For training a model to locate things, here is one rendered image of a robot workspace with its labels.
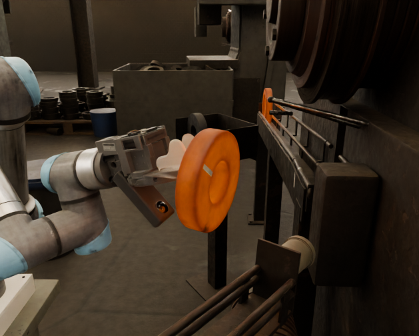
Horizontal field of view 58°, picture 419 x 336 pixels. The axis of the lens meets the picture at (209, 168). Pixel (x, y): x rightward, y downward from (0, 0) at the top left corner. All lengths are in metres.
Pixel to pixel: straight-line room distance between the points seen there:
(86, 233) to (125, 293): 1.00
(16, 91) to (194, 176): 0.55
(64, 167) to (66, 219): 0.09
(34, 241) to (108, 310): 0.98
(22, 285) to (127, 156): 0.72
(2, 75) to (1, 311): 0.60
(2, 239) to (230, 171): 0.38
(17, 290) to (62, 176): 0.57
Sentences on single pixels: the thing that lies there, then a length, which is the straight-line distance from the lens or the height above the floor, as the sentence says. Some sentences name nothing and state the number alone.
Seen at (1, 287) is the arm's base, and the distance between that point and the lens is 1.22.
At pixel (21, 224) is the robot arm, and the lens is 0.72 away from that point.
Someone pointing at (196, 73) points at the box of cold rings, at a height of 0.72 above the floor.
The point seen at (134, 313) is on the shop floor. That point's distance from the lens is 1.62.
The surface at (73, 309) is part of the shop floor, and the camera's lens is 1.70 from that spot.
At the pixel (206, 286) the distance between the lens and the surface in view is 1.71.
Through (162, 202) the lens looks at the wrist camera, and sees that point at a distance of 0.65.
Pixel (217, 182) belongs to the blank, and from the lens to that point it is 0.60.
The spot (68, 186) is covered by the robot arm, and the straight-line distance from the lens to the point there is 0.73.
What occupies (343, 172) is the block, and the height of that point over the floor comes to 0.80.
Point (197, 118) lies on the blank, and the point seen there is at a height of 0.74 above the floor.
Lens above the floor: 1.03
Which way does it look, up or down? 20 degrees down
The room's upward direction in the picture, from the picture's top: straight up
